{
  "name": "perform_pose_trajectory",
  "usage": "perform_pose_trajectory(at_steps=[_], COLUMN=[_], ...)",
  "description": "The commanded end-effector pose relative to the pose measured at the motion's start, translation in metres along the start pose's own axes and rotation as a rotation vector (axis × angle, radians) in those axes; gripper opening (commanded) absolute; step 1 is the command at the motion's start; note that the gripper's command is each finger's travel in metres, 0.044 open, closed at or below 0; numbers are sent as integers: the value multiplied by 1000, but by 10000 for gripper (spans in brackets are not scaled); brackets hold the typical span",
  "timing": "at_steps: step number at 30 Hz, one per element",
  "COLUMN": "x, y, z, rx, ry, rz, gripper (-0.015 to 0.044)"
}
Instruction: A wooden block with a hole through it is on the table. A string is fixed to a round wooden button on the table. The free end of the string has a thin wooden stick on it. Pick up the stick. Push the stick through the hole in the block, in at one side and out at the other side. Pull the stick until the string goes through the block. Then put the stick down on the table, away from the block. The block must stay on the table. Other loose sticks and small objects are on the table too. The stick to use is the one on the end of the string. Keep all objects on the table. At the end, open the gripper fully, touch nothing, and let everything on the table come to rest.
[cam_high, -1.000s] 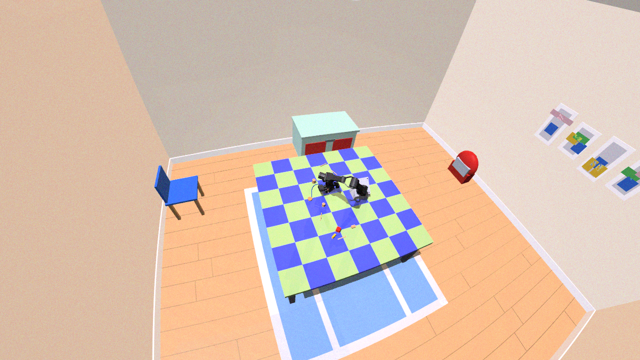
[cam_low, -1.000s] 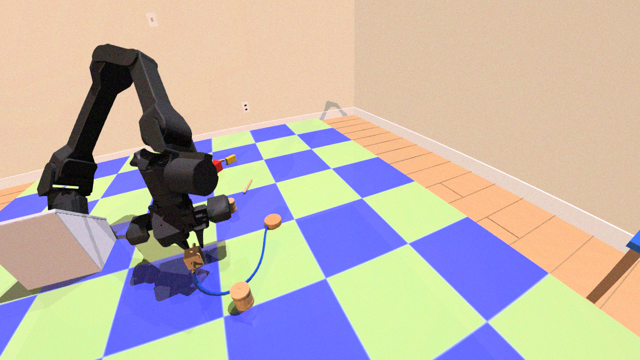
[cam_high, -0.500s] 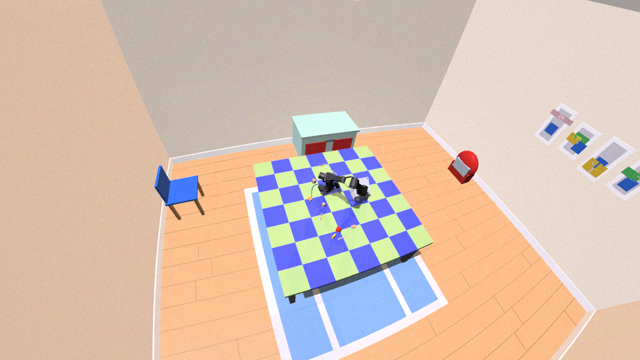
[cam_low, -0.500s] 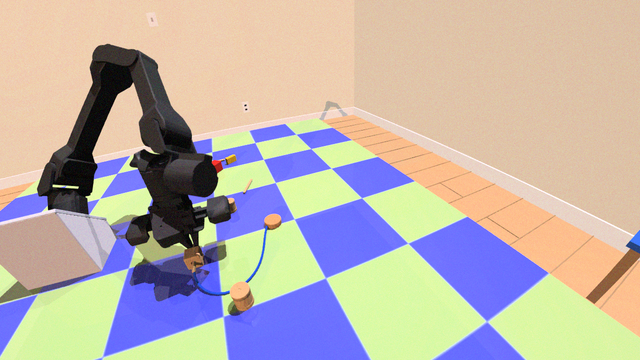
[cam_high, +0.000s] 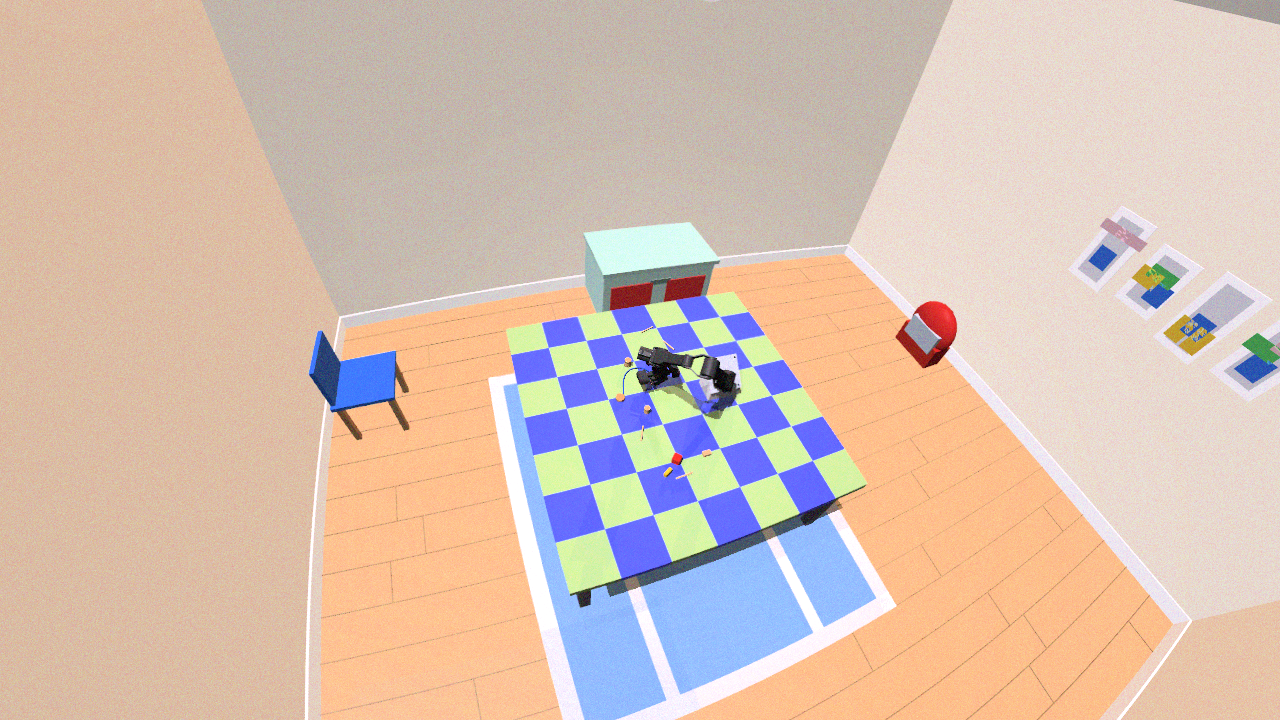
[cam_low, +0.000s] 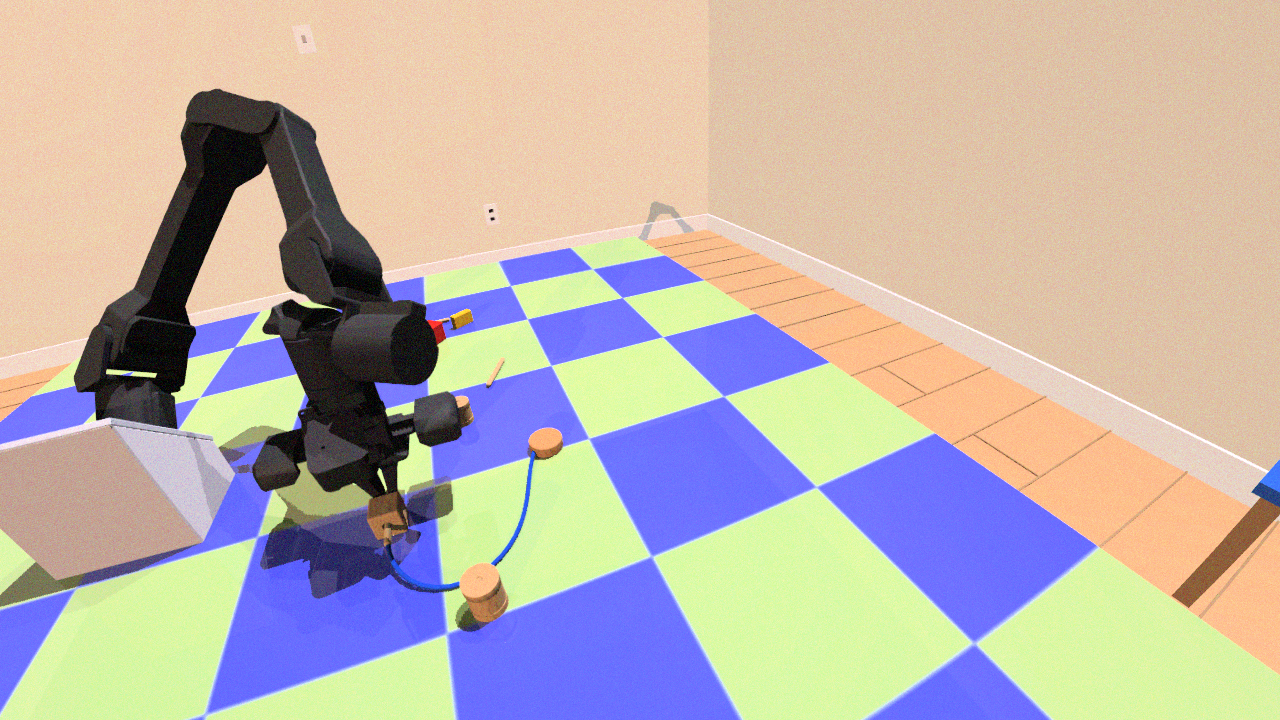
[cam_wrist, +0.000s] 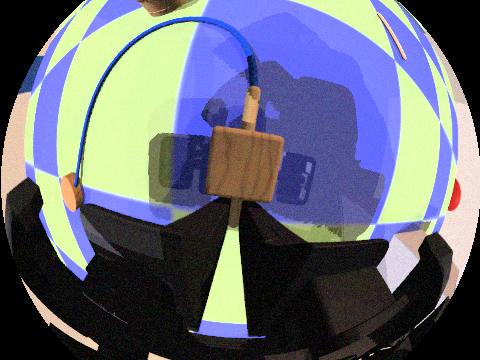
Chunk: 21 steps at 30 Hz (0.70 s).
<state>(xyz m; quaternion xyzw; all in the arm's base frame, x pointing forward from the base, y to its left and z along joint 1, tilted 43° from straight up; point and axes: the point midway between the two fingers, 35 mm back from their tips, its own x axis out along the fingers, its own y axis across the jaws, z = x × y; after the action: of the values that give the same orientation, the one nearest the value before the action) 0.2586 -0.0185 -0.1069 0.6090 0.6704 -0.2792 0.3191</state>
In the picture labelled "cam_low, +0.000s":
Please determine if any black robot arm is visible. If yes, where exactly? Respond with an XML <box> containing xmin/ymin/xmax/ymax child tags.
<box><xmin>74</xmin><ymin>88</ymin><xmax>439</xmax><ymax>492</ymax></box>

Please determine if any blue string with wooden stick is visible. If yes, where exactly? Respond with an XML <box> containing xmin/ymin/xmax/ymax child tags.
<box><xmin>384</xmin><ymin>451</ymin><xmax>535</xmax><ymax>591</ymax></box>

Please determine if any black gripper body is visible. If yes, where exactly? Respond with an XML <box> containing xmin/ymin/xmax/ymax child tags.
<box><xmin>252</xmin><ymin>379</ymin><xmax>462</xmax><ymax>492</ymax></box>

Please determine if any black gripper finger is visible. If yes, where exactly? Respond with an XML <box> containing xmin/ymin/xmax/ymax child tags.
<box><xmin>355</xmin><ymin>475</ymin><xmax>387</xmax><ymax>498</ymax></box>
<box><xmin>378</xmin><ymin>436</ymin><xmax>410</xmax><ymax>495</ymax></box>

